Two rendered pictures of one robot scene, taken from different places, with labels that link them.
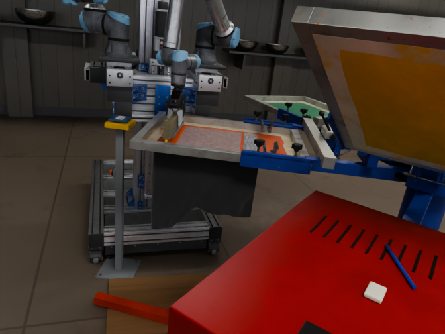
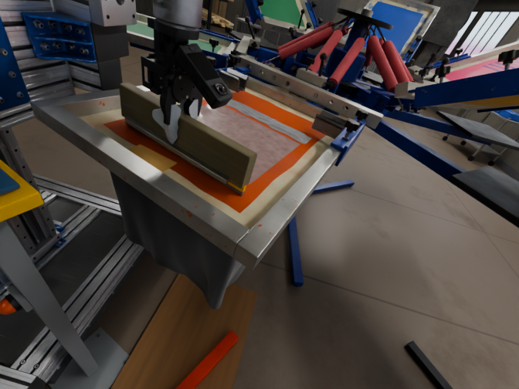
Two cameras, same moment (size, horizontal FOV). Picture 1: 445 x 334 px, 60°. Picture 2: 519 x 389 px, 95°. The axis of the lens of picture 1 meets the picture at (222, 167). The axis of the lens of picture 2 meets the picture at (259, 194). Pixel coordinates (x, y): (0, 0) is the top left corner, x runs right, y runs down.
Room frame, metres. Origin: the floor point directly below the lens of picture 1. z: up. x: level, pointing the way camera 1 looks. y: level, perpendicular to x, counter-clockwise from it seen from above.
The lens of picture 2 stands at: (1.52, 0.62, 1.28)
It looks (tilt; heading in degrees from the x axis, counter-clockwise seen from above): 39 degrees down; 288
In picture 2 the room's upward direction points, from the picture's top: 18 degrees clockwise
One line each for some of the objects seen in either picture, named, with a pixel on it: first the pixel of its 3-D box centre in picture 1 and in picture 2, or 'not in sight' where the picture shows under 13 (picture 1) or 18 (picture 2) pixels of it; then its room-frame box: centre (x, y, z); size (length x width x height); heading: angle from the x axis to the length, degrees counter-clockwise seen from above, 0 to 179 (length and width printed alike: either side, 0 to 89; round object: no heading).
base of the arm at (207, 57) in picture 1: (204, 54); not in sight; (2.38, 0.18, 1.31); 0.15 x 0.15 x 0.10
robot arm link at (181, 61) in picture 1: (179, 62); not in sight; (1.87, 0.26, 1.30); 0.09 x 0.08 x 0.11; 157
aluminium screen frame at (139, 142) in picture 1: (224, 136); (242, 123); (1.84, 0.01, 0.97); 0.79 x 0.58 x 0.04; 88
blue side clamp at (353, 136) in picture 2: (275, 160); (347, 139); (1.56, -0.22, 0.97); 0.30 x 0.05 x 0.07; 88
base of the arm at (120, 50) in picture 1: (118, 47); not in sight; (2.22, 0.65, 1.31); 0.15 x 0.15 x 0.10
